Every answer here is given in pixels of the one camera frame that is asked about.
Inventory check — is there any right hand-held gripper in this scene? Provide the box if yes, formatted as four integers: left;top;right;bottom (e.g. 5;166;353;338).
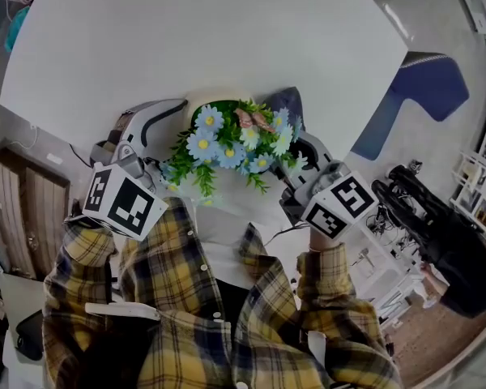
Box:
273;131;380;242

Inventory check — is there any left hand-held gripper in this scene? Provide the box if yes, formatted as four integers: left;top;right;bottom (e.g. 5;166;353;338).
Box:
82;97;190;242

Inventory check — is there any blue artificial flower bouquet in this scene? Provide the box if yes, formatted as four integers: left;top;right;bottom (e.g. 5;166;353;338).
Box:
160;90;309;207

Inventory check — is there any dark blue cloth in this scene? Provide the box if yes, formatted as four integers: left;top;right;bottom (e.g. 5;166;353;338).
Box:
262;86;308;133

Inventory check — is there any person's left forearm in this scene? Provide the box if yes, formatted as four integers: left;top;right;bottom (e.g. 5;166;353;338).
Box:
43;216;121;311

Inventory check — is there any person's right forearm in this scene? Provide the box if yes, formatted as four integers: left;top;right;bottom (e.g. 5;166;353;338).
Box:
296;231;358;311

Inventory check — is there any person's left hand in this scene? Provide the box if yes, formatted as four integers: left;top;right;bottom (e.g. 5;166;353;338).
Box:
105;110;136;145

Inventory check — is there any white side desk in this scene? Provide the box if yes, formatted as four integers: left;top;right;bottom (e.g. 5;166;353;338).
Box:
346;216;428;327

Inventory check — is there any person's torso in plaid shirt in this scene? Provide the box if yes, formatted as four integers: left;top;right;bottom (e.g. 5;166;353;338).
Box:
41;195;404;389

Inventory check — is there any blue chair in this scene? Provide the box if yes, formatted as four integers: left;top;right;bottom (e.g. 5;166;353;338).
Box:
350;50;471;162

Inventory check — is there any brown wooden cabinet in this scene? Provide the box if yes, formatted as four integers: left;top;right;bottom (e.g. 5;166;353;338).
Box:
0;146;72;280

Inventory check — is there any white cube shelf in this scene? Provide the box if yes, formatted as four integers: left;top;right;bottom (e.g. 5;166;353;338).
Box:
449;147;486;245

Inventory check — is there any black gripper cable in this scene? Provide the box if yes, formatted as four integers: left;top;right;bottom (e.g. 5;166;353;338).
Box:
264;223;309;247

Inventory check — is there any black power cable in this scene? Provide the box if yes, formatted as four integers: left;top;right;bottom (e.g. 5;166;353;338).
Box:
68;142;92;168

